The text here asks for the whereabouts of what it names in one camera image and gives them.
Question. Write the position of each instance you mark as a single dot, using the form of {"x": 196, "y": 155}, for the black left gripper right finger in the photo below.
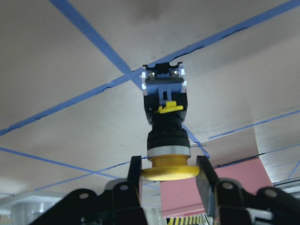
{"x": 230, "y": 204}

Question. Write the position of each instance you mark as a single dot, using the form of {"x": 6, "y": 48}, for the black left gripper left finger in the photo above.
{"x": 119, "y": 204}

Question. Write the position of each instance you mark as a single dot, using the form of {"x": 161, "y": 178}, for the pink plastic bin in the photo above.
{"x": 181, "y": 198}

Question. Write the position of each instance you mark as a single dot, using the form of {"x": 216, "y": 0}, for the yellow mushroom push button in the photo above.
{"x": 164, "y": 89}

